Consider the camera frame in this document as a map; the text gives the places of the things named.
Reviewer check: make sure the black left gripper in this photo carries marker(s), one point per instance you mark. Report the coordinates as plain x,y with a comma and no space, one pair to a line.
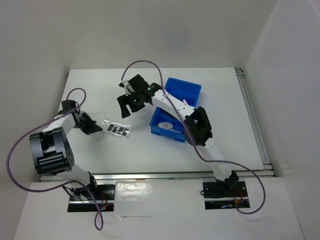
92,127

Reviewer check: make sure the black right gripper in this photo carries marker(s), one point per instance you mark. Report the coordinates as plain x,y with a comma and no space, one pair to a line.
123,100

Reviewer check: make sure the hair pin card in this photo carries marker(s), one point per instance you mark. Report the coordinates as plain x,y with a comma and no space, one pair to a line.
116,129

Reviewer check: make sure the white oval makeup sponge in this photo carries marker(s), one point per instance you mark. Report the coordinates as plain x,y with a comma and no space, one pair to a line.
165,125

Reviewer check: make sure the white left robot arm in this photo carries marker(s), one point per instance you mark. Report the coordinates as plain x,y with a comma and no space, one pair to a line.
51,151

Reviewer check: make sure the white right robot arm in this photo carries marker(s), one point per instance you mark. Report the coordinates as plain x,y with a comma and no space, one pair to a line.
195,121

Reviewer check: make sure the blue divided plastic bin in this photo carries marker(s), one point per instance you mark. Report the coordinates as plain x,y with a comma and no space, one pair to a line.
176,91

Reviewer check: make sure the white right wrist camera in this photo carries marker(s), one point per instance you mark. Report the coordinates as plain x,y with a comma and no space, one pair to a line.
127,87

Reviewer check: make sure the front aluminium rail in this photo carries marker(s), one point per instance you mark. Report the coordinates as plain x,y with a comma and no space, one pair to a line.
100,178

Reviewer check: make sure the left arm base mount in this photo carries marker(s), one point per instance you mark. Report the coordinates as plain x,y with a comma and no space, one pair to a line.
81,201

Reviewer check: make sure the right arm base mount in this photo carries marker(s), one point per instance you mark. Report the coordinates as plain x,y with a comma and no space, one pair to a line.
217,197

